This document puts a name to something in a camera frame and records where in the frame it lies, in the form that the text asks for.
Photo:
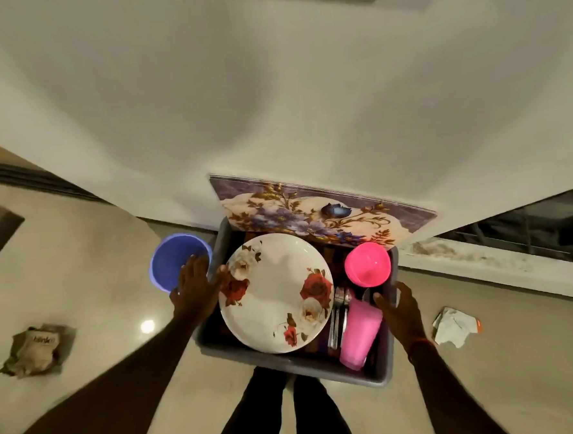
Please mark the person's left forearm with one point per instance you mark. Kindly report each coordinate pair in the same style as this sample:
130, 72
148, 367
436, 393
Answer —
114, 399

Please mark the person's dark trousers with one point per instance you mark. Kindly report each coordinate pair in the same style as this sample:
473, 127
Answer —
270, 419

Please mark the person's right hand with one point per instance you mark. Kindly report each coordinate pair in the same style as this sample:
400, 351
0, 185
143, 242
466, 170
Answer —
404, 319

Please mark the crumpled white paper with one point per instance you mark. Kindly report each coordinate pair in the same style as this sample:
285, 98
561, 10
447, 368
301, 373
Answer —
455, 328

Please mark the blue plastic bucket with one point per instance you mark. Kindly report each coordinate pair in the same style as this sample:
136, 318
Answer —
173, 265

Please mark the black metal grille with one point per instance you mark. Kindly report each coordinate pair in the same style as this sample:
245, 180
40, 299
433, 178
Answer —
549, 227

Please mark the crumpled brown paper bag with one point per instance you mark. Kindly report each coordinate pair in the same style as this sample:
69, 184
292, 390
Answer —
35, 353

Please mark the white floral plate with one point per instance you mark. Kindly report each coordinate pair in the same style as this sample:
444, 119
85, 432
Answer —
272, 293

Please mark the person's right forearm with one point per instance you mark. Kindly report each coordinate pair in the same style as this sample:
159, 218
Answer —
453, 398

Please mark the person's left hand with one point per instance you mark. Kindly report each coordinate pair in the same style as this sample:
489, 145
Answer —
196, 293

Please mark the grey plastic tray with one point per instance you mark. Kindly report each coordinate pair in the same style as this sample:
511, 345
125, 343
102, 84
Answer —
305, 366

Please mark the red wrist thread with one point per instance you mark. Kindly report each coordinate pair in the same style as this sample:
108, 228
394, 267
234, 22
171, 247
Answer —
422, 343

